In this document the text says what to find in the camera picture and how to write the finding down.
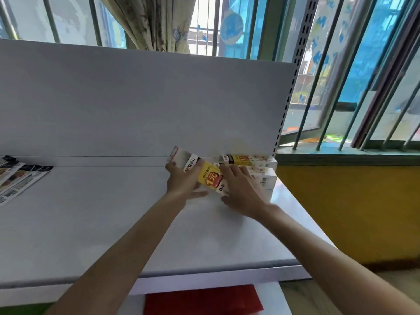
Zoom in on person's left hand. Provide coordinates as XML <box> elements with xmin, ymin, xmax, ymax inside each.
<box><xmin>165</xmin><ymin>160</ymin><xmax>209</xmax><ymax>202</ymax></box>

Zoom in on person's right forearm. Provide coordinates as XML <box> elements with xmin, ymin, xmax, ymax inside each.
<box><xmin>262</xmin><ymin>204</ymin><xmax>420</xmax><ymax>315</ymax></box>

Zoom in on metal window bars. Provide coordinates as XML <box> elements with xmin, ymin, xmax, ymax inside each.
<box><xmin>0</xmin><ymin>0</ymin><xmax>420</xmax><ymax>152</ymax></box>

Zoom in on floral patterned curtain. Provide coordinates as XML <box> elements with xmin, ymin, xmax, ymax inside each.
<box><xmin>98</xmin><ymin>0</ymin><xmax>197</xmax><ymax>54</ymax></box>

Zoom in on black and white flat packet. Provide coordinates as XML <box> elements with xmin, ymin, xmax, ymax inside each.
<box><xmin>0</xmin><ymin>163</ymin><xmax>36</xmax><ymax>192</ymax></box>
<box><xmin>0</xmin><ymin>165</ymin><xmax>54</xmax><ymax>207</ymax></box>
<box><xmin>0</xmin><ymin>155</ymin><xmax>26</xmax><ymax>176</ymax></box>

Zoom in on red sheet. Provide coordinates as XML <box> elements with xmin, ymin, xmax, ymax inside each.
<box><xmin>143</xmin><ymin>284</ymin><xmax>265</xmax><ymax>315</ymax></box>

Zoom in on person's left forearm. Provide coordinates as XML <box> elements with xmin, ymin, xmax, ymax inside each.
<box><xmin>44</xmin><ymin>192</ymin><xmax>188</xmax><ymax>315</ymax></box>

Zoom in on white shelf back panel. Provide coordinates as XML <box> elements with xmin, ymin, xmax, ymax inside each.
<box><xmin>0</xmin><ymin>38</ymin><xmax>299</xmax><ymax>168</ymax></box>

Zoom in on round blue paper decoration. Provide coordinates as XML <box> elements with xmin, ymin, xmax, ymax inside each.
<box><xmin>220</xmin><ymin>9</ymin><xmax>245</xmax><ymax>46</ymax></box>

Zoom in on person's right hand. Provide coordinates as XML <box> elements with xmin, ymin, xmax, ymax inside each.
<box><xmin>218</xmin><ymin>163</ymin><xmax>280</xmax><ymax>221</ymax></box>

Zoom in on grey perforated shelf upright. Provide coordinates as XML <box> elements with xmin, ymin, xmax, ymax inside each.
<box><xmin>272</xmin><ymin>0</ymin><xmax>320</xmax><ymax>158</ymax></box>

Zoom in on white box with yellow label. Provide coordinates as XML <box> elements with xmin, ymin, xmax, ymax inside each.
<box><xmin>167</xmin><ymin>146</ymin><xmax>234</xmax><ymax>198</ymax></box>

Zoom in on plain white carton box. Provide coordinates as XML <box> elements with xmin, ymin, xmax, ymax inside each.
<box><xmin>244</xmin><ymin>166</ymin><xmax>278</xmax><ymax>202</ymax></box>

